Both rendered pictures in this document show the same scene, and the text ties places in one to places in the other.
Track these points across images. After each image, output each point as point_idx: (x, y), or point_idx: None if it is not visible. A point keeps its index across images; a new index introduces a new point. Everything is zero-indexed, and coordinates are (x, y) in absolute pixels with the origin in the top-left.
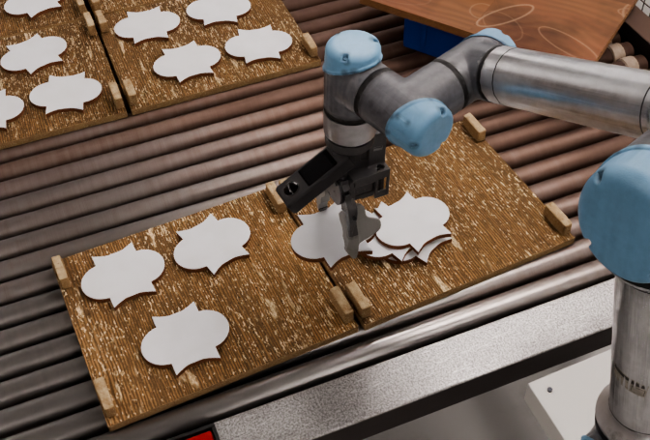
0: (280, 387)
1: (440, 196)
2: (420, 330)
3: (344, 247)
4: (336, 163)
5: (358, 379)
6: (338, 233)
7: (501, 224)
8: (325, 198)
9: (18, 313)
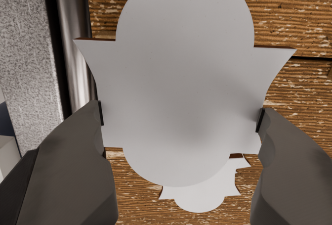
0: None
1: (220, 204)
2: (77, 106)
3: (95, 105)
4: None
5: (30, 5)
6: (171, 109)
7: (158, 222)
8: (267, 155)
9: None
